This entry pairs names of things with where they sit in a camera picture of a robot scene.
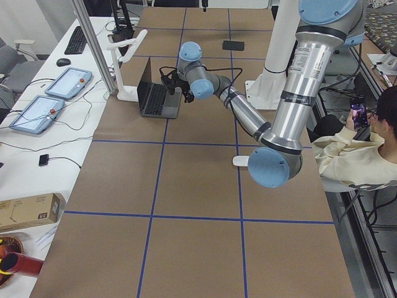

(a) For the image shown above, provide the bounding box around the black computer mouse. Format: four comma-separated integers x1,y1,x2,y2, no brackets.
56,58,71,67

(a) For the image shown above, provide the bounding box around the black keyboard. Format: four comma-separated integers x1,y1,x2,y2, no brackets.
64,26,87,55

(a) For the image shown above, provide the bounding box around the grey office chair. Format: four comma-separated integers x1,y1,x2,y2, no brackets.
1,38,45,102

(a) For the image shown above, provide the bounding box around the white computer mouse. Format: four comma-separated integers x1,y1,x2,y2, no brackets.
232,155,249,167

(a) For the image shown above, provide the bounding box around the grey laptop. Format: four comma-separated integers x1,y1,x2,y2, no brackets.
137,58,182,119

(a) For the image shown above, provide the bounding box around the person in cream sweater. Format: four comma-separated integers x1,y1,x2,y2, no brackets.
308,86,396,189

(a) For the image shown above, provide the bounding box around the blue teach pendant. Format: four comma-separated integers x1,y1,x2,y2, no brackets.
9,96,65,135
45,67,92,100

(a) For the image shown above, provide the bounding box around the small black device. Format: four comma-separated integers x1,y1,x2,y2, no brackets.
38,154,50,166

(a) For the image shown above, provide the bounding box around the aluminium frame post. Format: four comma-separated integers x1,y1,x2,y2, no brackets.
71,0,116,95

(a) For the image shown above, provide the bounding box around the blue teach pendant near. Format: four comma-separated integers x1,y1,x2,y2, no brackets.
9,96,65,135

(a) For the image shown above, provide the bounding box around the blue teach pendant far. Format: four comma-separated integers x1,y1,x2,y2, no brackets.
45,67,92,100

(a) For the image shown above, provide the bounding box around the red cylinder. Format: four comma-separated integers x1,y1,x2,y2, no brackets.
1,252,44,277

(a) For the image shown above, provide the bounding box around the black smartphone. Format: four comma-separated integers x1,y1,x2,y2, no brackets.
350,95,368,130

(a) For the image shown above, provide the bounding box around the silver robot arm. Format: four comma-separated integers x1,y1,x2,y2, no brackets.
161,1,366,188

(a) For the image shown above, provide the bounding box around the cardboard box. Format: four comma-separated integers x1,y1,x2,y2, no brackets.
1,193,66,233

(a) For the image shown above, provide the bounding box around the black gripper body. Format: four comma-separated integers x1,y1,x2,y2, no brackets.
159,66,194,103

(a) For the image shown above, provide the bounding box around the black mouse pad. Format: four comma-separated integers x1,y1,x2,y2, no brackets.
222,40,245,52

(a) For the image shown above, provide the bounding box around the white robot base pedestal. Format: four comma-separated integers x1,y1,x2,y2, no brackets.
246,0,300,110

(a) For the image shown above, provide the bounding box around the white desk lamp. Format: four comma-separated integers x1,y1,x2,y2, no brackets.
107,29,148,102

